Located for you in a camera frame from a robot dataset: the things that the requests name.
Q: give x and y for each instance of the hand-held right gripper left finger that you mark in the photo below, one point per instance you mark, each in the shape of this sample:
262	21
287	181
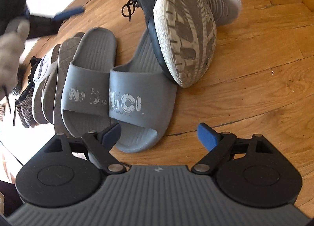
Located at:
111	134

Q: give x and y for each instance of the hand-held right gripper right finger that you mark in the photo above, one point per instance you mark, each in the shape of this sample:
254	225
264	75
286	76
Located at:
208	136

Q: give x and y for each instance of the white slide sandal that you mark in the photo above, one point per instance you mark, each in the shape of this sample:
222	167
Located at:
220	0
65	57

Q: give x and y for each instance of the grey printed slide sandal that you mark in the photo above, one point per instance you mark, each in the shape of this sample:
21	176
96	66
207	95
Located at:
81	86
137	88

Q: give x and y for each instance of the person's left hand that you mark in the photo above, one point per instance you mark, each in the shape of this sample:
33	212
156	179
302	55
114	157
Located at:
12	54

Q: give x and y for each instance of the black mesh sneaker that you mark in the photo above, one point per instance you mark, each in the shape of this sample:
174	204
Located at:
24	108

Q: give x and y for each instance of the navy sneaker with white sole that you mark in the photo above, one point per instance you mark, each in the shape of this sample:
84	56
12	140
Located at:
186	32

